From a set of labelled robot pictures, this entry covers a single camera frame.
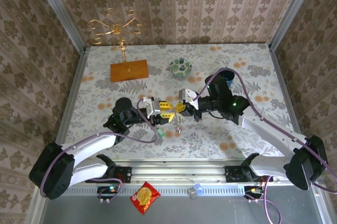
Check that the bowl with green leaf print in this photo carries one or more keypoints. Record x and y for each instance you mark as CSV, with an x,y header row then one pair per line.
x,y
180,67

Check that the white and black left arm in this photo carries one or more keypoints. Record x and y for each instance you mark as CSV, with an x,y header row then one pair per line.
x,y
87,143

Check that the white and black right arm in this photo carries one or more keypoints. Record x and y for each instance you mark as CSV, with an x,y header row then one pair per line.
x,y
271,132

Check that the silver keyring with keys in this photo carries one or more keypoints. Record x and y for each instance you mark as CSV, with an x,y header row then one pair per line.
x,y
178,126

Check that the gold hook stand, wooden base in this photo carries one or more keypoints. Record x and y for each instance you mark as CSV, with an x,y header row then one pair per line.
x,y
129,72

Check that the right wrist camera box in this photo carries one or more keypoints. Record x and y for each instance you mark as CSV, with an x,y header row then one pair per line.
x,y
187,97

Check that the small electronics board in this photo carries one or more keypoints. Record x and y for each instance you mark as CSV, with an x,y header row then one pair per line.
x,y
109,192
252,191

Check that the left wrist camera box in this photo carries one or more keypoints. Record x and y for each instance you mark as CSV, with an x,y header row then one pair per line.
x,y
150,108

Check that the aluminium table side rail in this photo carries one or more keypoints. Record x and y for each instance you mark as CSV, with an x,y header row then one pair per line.
x,y
70,102
285,89

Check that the blue mug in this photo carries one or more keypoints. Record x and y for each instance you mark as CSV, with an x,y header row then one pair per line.
x,y
229,76

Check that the red snack packet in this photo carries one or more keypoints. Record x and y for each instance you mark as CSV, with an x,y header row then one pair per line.
x,y
144,197

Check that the key with green tag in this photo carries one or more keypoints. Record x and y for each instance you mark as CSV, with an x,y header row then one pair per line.
x,y
160,132

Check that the grey metal sheet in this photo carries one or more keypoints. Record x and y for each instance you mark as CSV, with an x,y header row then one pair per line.
x,y
210,210

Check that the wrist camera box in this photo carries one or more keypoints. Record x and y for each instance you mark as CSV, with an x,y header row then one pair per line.
x,y
150,108
187,97

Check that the small grey-blue box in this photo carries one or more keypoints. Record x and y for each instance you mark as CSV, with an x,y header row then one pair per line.
x,y
194,191

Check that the aluminium frame post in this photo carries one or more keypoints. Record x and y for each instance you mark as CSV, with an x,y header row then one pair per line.
x,y
59,10
292,10

